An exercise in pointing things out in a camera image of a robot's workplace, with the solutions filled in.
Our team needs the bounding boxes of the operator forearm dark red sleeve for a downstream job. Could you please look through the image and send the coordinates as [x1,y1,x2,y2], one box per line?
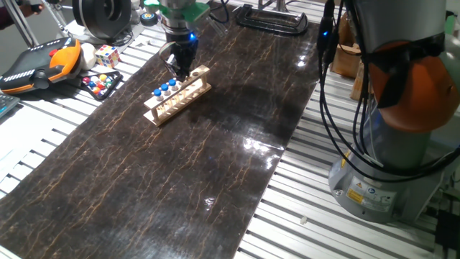
[0,6,22,30]

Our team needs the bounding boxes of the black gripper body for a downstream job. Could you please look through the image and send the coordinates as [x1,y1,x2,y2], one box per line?
[163,31,199,61]

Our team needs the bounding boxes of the white round ball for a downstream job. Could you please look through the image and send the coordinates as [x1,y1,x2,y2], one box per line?
[79,42,97,71]

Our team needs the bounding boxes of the colourful puzzle cube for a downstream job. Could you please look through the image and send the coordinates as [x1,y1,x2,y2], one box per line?
[94,44,121,69]

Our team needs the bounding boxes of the black computer keyboard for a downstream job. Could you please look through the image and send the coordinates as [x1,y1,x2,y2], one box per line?
[0,93,21,119]

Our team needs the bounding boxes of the orange and black teach pendant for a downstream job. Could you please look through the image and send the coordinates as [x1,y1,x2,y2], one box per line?
[0,35,83,95]

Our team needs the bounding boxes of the operator bare hand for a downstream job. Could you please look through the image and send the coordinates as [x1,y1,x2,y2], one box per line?
[19,2,45,18]

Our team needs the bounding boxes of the small white container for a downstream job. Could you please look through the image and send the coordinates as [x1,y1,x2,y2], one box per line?
[129,0,143,24]

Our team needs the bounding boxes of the clear empty test tube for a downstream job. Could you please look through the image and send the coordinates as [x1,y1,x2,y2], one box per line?
[215,19,230,35]
[210,19,224,38]

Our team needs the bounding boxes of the thin metal rod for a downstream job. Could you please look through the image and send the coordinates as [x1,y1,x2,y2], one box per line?
[45,0,70,32]

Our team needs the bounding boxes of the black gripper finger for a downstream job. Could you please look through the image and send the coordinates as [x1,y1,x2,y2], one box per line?
[168,53,184,82]
[182,53,197,81]

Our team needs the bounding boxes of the black filament spool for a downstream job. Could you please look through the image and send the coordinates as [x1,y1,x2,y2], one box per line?
[70,0,133,41]

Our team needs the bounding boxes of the aluminium frame post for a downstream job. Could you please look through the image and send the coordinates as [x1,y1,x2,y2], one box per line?
[1,0,40,48]

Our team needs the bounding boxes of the flat ribbon cable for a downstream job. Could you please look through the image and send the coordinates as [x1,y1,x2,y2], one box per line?
[157,41,180,75]

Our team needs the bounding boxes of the black triangular ball tray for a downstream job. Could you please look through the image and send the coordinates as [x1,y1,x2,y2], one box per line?
[79,70,124,101]

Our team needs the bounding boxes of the dark marble pattern mat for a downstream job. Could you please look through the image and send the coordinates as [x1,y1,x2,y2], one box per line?
[0,0,337,259]

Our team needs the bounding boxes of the round black puck with logo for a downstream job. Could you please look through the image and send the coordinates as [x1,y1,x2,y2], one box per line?
[139,11,160,27]

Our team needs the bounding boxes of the black rectangular frame base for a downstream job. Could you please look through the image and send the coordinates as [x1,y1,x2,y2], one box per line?
[234,3,310,37]

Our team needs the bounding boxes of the black cable connector with light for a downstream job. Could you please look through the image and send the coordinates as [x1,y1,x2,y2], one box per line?
[316,16,339,65]

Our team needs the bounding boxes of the wooden test tube rack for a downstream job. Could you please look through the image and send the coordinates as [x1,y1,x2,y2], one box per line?
[142,63,213,127]

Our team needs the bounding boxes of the black cable strap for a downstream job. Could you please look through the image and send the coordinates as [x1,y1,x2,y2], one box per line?
[364,32,446,109]

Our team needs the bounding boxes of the green circuit board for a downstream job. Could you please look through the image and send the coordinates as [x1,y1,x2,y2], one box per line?
[143,0,212,23]

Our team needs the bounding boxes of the light wooden block stack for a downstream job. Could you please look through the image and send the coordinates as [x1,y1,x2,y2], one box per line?
[350,60,371,101]

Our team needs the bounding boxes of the brown cardboard box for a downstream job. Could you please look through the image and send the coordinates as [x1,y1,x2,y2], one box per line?
[330,42,362,79]

